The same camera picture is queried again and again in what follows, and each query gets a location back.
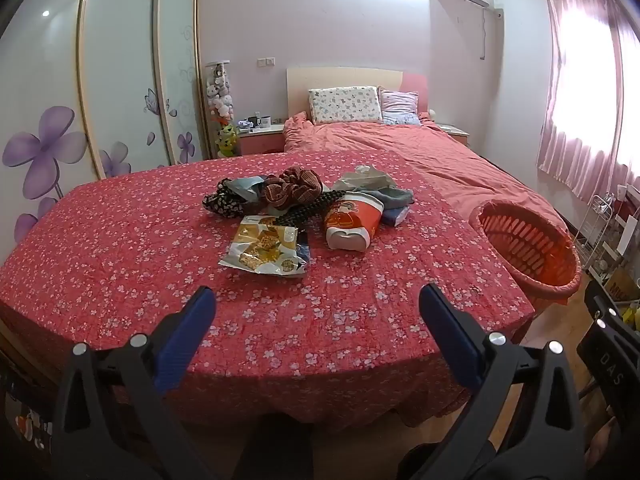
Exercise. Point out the gold silver snack packet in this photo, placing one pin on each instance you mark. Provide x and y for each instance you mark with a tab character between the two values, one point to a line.
265	247

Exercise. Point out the bed with pink duvet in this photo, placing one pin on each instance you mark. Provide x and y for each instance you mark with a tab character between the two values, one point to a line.
425	160

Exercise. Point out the green yellow plush toy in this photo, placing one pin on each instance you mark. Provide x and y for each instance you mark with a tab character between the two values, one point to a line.
226	140

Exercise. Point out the pink curtain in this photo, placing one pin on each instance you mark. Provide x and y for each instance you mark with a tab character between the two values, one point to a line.
585	85

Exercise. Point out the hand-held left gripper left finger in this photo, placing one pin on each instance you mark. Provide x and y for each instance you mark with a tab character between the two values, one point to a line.
185	340

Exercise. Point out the white floral pillow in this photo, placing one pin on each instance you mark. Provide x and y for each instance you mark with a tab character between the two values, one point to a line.
345	105

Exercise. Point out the cardboard box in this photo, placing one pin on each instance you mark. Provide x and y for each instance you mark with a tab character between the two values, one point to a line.
622	285

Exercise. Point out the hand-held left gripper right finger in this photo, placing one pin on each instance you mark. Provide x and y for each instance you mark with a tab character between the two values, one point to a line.
450	335

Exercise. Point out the dark printed object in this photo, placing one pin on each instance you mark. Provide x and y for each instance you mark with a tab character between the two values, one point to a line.
30	425

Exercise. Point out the white tissue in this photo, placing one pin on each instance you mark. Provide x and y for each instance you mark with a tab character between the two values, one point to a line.
360	183

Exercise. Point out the black floral scrunchie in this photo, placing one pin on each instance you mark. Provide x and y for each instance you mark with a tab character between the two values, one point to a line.
225	202

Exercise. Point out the red floral tablecloth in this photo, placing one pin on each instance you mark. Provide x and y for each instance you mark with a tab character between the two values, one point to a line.
150	260

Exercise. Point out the grey sock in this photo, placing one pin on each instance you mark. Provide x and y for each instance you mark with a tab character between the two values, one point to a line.
390	196

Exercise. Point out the yellow bag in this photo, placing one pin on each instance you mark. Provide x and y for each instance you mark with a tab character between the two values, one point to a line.
631	317

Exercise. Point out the cream tissue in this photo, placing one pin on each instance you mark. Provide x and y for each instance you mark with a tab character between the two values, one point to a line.
364	170

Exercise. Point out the beige pink headboard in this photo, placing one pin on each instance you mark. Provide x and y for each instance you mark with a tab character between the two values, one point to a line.
340	77

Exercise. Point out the red white carton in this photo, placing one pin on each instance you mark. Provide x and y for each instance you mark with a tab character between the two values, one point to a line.
350	220

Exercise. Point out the person's right hand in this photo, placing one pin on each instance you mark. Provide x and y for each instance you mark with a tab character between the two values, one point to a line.
604	442

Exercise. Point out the pink white nightstand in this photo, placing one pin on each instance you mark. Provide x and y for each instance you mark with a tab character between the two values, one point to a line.
452	132
260	142

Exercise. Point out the small purple white object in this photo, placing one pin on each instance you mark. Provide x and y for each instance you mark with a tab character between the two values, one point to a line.
245	123

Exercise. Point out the brown striped scrunchie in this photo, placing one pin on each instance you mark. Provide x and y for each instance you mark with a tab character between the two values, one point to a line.
295	185

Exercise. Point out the wardrobe with purple flower doors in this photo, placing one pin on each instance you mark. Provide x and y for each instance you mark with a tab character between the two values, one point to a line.
115	85

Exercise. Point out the grey blue face mask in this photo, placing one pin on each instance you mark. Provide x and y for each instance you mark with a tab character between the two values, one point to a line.
247	187

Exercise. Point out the pink striped pillow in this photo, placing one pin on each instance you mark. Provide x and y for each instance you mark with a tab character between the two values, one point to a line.
400	107

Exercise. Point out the small blue white packet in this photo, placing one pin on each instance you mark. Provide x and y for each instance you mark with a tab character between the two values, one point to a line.
396	215

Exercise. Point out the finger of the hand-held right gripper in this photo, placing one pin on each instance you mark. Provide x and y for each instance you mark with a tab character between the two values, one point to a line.
602	302

